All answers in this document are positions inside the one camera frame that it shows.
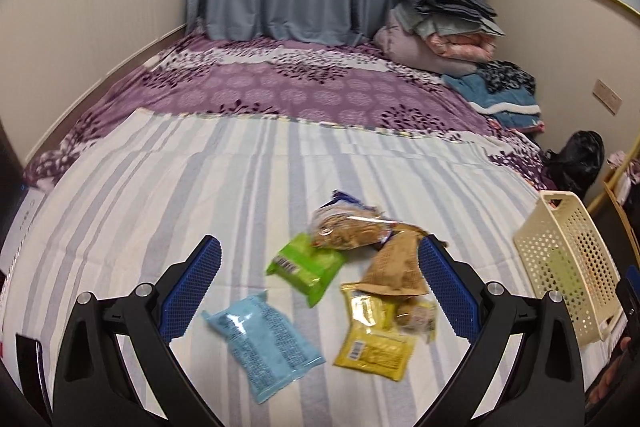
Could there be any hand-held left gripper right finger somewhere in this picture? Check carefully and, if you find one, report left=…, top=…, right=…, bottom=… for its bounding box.
left=417, top=237, right=586, bottom=427

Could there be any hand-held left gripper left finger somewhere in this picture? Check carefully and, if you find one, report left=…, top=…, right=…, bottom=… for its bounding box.
left=52, top=234, right=223, bottom=427

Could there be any small clear cookie packet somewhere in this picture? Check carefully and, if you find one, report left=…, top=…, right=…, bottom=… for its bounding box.
left=395, top=294, right=438, bottom=343

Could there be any brown paper snack bag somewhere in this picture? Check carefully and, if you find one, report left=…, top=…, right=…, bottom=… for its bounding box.
left=360, top=224, right=441, bottom=298

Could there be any cream perforated plastic basket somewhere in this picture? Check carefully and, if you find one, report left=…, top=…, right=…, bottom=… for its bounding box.
left=512, top=190, right=626, bottom=347

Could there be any light blue snack packet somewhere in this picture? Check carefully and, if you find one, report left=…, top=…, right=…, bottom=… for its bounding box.
left=201, top=291, right=327, bottom=404

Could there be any yellow snack packet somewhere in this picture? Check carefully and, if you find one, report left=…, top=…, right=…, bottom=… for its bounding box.
left=333, top=283, right=418, bottom=382

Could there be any green snack packet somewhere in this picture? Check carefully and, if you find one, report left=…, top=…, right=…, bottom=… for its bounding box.
left=265, top=233, right=349, bottom=308

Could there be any clear bag of crackers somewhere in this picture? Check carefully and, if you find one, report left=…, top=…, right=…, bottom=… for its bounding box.
left=307, top=202, right=401, bottom=252

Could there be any dark blue snack packet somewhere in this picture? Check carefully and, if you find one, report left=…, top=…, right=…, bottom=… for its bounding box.
left=330, top=190, right=371, bottom=212

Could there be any person's right hand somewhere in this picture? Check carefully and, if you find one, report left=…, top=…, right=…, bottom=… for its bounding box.
left=585, top=334, right=640, bottom=413

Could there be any striped blanket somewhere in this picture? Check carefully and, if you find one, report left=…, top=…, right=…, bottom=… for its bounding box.
left=0, top=109, right=621, bottom=427

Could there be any black plastic bag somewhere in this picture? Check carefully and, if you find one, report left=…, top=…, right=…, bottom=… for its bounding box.
left=542, top=130, right=606, bottom=202

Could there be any blue fleece blanket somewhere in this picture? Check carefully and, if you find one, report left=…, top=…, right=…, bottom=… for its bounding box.
left=442, top=72, right=543, bottom=130

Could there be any black white patterned cloth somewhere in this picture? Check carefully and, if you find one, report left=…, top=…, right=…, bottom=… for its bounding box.
left=477, top=61, right=537, bottom=95

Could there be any purple floral bedsheet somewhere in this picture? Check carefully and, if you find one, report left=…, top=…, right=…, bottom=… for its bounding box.
left=22, top=32, right=556, bottom=192

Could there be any pink floral quilt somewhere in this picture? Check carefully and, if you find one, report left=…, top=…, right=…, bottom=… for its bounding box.
left=425, top=32, right=498, bottom=60

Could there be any mauve folded quilt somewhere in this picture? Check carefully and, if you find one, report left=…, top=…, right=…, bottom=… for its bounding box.
left=374, top=24, right=481, bottom=78

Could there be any grey-green folded blanket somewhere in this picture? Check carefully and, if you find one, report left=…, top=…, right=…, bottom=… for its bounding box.
left=390, top=4, right=506, bottom=38

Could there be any wooden chair frame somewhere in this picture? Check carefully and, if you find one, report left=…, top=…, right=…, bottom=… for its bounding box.
left=587, top=179, right=640, bottom=258

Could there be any wall socket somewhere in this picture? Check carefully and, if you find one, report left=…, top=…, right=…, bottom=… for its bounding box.
left=592, top=79, right=622, bottom=115

